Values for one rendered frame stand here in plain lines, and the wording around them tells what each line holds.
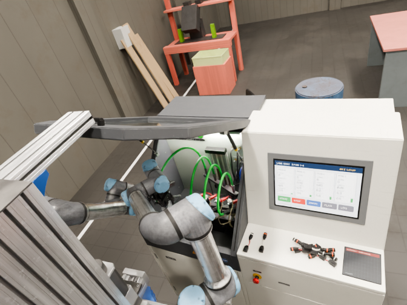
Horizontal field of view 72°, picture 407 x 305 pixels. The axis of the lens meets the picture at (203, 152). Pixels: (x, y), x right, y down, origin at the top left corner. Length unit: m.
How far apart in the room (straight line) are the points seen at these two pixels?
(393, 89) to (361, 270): 3.34
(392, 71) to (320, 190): 3.16
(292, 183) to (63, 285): 1.11
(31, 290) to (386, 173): 1.34
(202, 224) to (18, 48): 3.40
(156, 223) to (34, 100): 3.23
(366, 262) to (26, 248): 1.42
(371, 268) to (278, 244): 0.44
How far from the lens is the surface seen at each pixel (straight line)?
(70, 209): 1.28
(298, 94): 3.45
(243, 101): 1.86
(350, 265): 1.62
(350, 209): 1.56
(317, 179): 1.48
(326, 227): 1.65
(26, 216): 0.73
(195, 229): 0.98
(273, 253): 1.63
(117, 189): 1.62
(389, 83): 4.56
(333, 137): 1.39
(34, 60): 4.10
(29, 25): 4.19
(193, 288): 1.26
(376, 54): 5.97
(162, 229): 0.94
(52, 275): 0.81
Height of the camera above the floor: 2.35
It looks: 35 degrees down
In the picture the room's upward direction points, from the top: 16 degrees counter-clockwise
